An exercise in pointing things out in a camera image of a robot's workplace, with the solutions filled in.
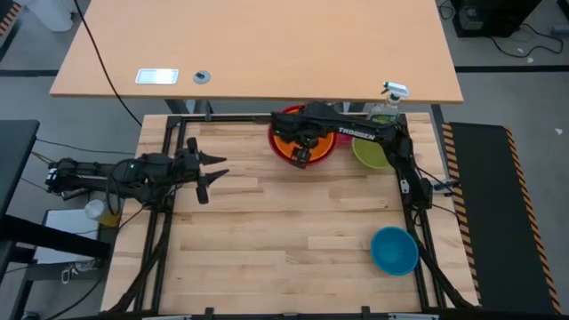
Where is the white bin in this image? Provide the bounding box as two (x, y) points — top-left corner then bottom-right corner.
(17, 0), (84, 33)

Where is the blue bowl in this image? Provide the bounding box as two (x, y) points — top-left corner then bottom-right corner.
(370, 226), (421, 277)

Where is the light wooden desk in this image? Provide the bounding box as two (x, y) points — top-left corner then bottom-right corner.
(49, 0), (465, 106)

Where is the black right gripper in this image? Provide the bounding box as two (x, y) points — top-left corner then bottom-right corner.
(287, 125), (326, 170)

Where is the clear spray bottle white trigger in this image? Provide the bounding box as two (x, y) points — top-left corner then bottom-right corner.
(366, 81), (411, 125)

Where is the red bowl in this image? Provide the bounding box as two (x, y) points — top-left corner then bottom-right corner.
(267, 104), (339, 168)

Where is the green bowl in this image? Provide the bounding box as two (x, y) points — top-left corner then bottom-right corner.
(351, 135), (393, 171)

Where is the black side desk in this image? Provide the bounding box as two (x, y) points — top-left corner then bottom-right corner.
(0, 118), (41, 217)

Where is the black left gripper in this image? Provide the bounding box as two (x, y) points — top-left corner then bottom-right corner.
(174, 137), (231, 205)

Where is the long black cable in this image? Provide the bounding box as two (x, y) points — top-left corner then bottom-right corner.
(73, 0), (144, 128)

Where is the white flat box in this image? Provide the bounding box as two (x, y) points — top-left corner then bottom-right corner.
(33, 207), (115, 268)

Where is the black computer case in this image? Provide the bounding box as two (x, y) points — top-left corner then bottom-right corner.
(449, 0), (544, 39)

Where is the plastic bottle with yellow liquid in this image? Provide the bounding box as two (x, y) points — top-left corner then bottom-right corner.
(84, 198), (122, 228)

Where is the orange bowl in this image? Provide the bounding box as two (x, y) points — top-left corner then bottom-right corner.
(272, 109), (336, 164)

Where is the black hazard-striped floor mat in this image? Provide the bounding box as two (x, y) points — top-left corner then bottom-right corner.
(440, 121), (564, 316)

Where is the black aluminium table frame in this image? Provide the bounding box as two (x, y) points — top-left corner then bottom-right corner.
(100, 112), (480, 315)

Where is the white rectangular desk plate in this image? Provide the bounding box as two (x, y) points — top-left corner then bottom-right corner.
(134, 68), (180, 86)

